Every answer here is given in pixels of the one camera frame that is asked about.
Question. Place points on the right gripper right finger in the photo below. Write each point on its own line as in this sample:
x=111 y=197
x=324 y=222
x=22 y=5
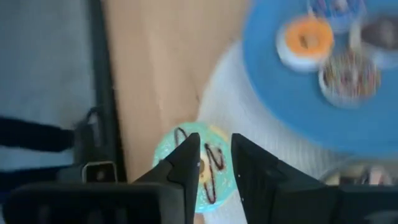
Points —
x=273 y=193

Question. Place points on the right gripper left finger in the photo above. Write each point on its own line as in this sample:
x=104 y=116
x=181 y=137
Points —
x=183 y=174

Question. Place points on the mint glazed chocolate drizzle donut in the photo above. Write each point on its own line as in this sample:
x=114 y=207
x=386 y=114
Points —
x=217 y=186

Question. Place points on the white woven round placemat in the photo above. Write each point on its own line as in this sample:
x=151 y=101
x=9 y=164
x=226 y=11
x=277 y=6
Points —
x=236 y=102

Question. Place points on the blue plate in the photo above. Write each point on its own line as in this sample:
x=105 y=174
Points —
x=280 y=102

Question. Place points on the black bar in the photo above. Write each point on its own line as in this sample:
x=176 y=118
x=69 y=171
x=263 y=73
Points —
x=31 y=133

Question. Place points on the orange glazed donut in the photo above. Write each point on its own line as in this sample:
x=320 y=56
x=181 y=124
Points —
x=320 y=40

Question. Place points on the blue glazed donut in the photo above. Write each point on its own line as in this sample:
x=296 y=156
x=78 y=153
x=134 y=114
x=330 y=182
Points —
x=351 y=18

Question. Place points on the small table-level camera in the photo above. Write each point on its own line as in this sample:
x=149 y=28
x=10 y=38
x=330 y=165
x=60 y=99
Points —
x=99 y=174

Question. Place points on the black table edge frame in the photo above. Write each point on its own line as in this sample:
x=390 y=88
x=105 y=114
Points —
x=104 y=62

